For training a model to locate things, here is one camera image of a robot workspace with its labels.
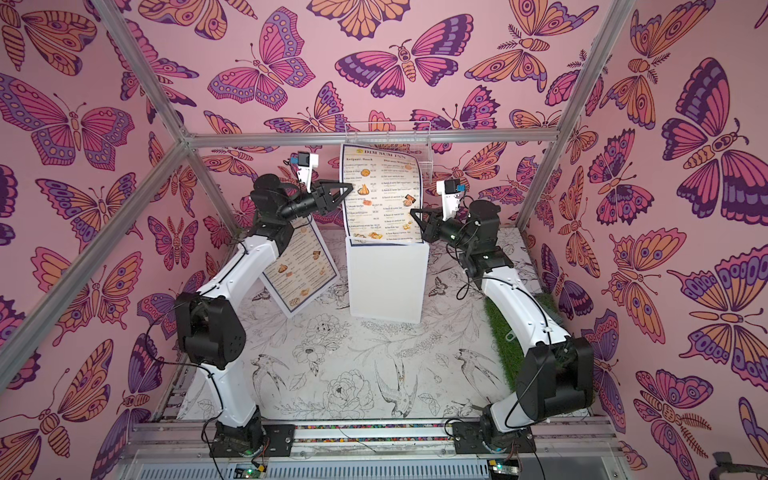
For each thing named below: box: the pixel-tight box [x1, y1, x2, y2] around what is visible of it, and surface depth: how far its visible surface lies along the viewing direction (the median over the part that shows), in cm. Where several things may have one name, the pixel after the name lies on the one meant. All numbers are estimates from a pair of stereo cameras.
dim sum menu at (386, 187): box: [340, 144, 423, 243], surface depth 76 cm
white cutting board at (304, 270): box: [260, 215, 341, 319], surface depth 97 cm
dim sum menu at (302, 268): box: [262, 222, 338, 312], surface depth 97 cm
